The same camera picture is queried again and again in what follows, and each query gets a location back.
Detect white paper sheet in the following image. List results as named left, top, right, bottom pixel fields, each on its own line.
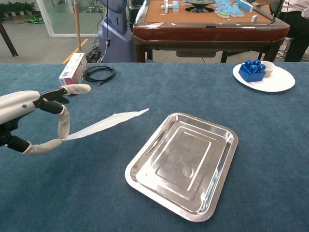
left=63, top=108, right=150, bottom=142

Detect large mahjong tile pile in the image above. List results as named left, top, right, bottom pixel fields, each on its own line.
left=214, top=0, right=254, bottom=19

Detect small clear plastic container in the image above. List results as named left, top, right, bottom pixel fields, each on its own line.
left=260, top=60, right=275, bottom=78

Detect green potted plants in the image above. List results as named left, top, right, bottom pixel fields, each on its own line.
left=0, top=1, right=36, bottom=17

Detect white pink cardboard box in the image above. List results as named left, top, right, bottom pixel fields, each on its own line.
left=58, top=53, right=88, bottom=87

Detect small mahjong tile cluster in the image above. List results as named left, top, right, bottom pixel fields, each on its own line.
left=160, top=0, right=181, bottom=13

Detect tangled floor cables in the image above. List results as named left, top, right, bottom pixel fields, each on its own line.
left=85, top=38, right=105, bottom=63

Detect green item on floor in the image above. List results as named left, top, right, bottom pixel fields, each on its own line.
left=25, top=14, right=45, bottom=25

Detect person in black trousers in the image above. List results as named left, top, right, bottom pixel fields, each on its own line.
left=277, top=0, right=309, bottom=62

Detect stainless steel tray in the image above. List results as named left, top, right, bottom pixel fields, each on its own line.
left=125, top=112, right=239, bottom=222

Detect black table centre dome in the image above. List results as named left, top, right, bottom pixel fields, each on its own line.
left=184, top=0, right=216, bottom=12

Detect dark slanted table leg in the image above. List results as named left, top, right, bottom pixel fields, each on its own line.
left=0, top=21, right=19, bottom=58

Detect brown cardboard box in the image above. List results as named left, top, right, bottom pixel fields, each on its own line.
left=251, top=1, right=272, bottom=14

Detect white glass door frame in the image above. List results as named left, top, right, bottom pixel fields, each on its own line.
left=36, top=0, right=102, bottom=38

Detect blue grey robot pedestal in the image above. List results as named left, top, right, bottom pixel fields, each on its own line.
left=98, top=0, right=136, bottom=63

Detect brown mahjong table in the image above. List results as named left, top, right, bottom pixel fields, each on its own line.
left=132, top=0, right=290, bottom=63

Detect coiled black cable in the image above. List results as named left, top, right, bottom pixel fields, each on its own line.
left=84, top=66, right=116, bottom=87

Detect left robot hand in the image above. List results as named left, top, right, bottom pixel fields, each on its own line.
left=0, top=84, right=92, bottom=156

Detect hanging black cable plug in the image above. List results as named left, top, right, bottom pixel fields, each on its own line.
left=105, top=0, right=112, bottom=48

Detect black tripod stand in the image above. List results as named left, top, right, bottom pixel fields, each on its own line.
left=272, top=0, right=285, bottom=21

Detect blue building block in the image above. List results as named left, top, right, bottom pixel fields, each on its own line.
left=238, top=59, right=267, bottom=83

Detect white round plate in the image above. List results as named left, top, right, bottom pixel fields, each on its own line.
left=232, top=63, right=296, bottom=93

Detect wooden pole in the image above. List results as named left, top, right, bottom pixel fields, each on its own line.
left=73, top=0, right=82, bottom=51

